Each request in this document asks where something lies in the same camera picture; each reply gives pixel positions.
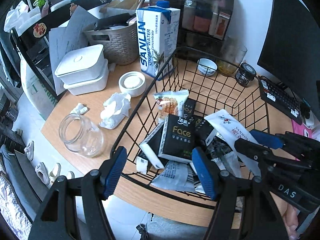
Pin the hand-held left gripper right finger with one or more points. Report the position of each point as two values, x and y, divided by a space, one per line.
203 173

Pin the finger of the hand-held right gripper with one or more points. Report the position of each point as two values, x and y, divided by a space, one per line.
252 151
267 138

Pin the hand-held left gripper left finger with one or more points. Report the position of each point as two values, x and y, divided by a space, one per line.
113 172

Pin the white foil snack packet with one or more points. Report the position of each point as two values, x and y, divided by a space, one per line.
170 103
230 165
172 177

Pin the white red-print wipe packet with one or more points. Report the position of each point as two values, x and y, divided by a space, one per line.
225 122

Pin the pile of black tissue packs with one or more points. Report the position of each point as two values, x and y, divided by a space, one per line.
178 135

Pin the wooden desktop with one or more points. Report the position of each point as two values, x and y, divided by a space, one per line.
92 100

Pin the person's right hand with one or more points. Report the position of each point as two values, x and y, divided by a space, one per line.
292 222

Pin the pink mouse mat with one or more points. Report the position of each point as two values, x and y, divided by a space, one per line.
300 130

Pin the black keyboard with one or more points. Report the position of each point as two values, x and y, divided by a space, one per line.
280 97

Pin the clear glass jar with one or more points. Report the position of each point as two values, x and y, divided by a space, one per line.
82 137

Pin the white power strip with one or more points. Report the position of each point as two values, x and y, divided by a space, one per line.
310 118

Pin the white sandal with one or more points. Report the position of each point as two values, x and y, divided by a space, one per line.
42 173
30 150
55 173

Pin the person's grey clothing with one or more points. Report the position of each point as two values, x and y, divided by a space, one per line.
175 227

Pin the large crumpled white tissue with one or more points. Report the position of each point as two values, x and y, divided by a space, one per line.
115 110

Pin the dark jar with black lid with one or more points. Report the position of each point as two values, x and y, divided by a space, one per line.
246 76

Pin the small crumpled white tissue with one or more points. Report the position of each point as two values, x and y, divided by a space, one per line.
79 109

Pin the clear glass cup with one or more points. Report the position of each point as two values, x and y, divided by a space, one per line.
231 57

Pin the white lidded food container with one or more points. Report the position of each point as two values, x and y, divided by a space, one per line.
87 86
80 61

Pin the white round container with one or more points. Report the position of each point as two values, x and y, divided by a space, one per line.
132 83

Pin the small blue white bowl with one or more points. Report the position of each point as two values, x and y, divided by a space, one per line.
207 67

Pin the black curved monitor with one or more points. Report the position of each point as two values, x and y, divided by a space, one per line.
290 42

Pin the floral blanket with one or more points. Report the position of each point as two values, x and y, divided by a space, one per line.
12 210

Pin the white sack green print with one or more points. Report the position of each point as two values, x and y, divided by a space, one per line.
35 90

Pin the grey woven basket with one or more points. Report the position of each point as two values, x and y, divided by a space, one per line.
117 47

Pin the white paper sheets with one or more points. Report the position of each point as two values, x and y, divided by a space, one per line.
67 45

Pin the smoked acrylic organizer box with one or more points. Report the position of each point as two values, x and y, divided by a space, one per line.
200 17

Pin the blue white drink carton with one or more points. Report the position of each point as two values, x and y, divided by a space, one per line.
155 37

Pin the black rack with stickers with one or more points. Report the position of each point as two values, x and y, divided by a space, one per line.
60 20

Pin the brown paper envelope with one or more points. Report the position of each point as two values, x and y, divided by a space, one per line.
120 6

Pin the white plastic bag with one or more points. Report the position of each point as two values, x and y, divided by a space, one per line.
20 17

